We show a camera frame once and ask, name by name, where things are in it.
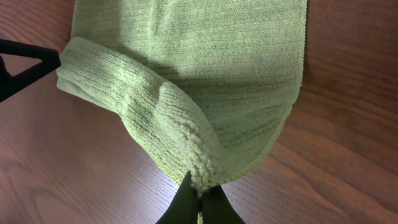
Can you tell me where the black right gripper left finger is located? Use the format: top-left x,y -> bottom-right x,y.
156,171 -> 199,224

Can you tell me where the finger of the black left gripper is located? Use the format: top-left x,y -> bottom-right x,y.
1,39 -> 61,102

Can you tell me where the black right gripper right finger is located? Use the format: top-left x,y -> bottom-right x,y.
201,185 -> 245,224

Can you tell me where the light green cloth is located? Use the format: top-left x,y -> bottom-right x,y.
57,0 -> 307,193

